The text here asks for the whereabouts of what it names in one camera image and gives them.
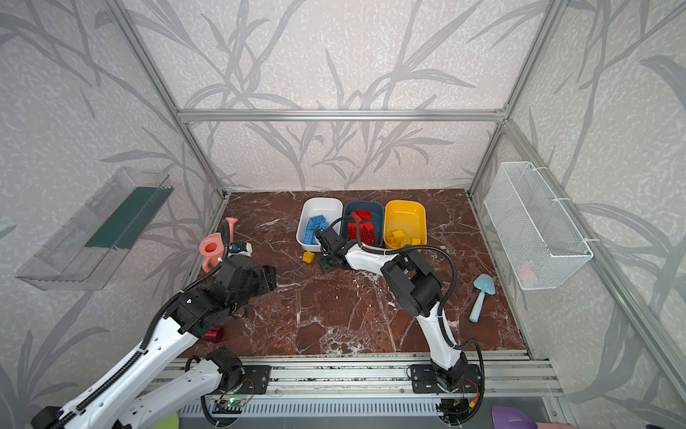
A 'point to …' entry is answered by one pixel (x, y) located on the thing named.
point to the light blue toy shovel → (485, 283)
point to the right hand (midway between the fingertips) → (325, 258)
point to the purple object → (511, 417)
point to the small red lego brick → (370, 227)
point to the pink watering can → (211, 247)
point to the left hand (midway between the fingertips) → (270, 273)
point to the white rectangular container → (316, 214)
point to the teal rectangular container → (363, 221)
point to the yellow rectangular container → (410, 216)
